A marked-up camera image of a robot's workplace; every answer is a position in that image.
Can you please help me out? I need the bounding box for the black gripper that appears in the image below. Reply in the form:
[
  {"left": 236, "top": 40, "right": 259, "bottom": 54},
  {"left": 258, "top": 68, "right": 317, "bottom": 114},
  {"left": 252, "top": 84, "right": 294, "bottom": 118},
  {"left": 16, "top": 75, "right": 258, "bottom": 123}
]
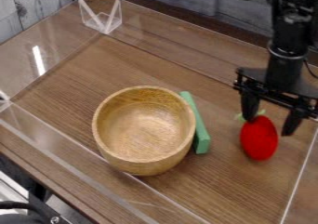
[{"left": 234, "top": 67, "right": 318, "bottom": 136}]

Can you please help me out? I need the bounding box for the red felt strawberry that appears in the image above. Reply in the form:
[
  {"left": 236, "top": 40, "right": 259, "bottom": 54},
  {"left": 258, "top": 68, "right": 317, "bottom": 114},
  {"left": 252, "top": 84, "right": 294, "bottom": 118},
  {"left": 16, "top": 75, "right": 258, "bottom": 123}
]
[{"left": 236, "top": 113, "right": 278, "bottom": 162}]

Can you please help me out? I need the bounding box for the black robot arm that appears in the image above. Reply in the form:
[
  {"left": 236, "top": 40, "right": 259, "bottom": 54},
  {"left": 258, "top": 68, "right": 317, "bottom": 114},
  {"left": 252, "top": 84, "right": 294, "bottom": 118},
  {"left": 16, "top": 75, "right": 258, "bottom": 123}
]
[{"left": 234, "top": 0, "right": 318, "bottom": 136}]

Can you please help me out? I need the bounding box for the green rectangular block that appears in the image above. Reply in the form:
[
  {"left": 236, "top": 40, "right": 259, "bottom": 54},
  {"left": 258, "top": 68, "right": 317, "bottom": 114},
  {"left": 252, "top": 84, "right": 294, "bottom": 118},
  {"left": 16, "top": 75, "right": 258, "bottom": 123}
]
[{"left": 180, "top": 91, "right": 211, "bottom": 154}]

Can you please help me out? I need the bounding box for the wooden bowl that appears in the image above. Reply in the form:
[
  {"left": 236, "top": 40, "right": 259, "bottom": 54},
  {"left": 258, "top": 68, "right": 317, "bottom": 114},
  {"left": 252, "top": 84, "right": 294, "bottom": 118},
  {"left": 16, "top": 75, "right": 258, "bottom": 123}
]
[{"left": 92, "top": 86, "right": 195, "bottom": 176}]

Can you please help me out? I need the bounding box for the clear acrylic enclosure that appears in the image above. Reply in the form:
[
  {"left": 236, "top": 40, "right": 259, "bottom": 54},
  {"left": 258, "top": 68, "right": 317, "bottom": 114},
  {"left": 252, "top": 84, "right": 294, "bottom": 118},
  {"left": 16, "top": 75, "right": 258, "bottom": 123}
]
[{"left": 0, "top": 0, "right": 318, "bottom": 224}]

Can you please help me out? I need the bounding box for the black metal bracket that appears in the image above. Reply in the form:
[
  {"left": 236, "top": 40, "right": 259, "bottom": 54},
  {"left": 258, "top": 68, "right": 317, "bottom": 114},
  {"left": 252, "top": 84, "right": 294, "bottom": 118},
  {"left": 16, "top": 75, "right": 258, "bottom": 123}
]
[{"left": 27, "top": 193, "right": 72, "bottom": 224}]

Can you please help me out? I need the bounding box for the black cable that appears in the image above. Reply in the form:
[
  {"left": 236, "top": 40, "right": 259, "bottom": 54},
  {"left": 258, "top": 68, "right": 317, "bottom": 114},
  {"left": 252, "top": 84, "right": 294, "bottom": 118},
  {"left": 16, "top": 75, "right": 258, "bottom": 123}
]
[{"left": 0, "top": 201, "right": 31, "bottom": 211}]

